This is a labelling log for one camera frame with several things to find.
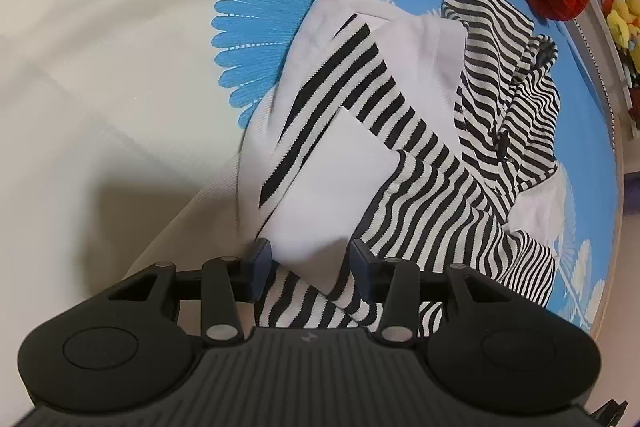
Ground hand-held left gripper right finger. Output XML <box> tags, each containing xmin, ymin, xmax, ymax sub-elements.
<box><xmin>349</xmin><ymin>238</ymin><xmax>507</xmax><ymax>346</ymax></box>

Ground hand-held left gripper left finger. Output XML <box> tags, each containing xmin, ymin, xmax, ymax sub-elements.
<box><xmin>102</xmin><ymin>238</ymin><xmax>273</xmax><ymax>348</ymax></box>

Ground black and white striped garment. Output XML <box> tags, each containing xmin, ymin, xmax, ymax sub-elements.
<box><xmin>257</xmin><ymin>0</ymin><xmax>561</xmax><ymax>339</ymax></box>

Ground blue fan print bed sheet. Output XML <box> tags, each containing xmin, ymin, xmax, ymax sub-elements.
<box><xmin>0</xmin><ymin>0</ymin><xmax>625</xmax><ymax>344</ymax></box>

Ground yellow plush toy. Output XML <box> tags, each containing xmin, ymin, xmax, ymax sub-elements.
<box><xmin>606</xmin><ymin>0</ymin><xmax>640</xmax><ymax>54</ymax></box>

